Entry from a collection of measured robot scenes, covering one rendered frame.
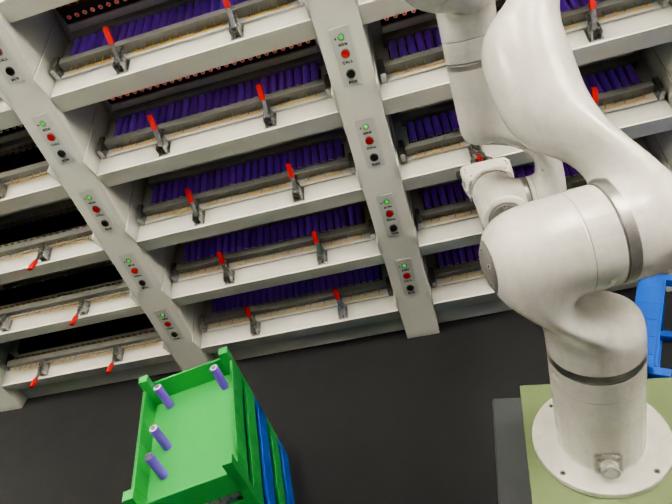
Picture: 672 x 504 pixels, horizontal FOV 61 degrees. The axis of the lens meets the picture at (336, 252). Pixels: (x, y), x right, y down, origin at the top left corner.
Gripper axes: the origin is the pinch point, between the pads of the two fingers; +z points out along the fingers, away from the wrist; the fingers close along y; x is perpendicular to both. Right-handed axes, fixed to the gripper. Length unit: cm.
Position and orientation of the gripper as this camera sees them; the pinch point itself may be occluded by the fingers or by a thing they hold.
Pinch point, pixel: (480, 162)
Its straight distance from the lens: 130.3
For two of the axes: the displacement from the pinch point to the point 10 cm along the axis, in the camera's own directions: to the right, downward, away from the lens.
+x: -2.7, -8.7, -4.2
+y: 9.6, -2.0, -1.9
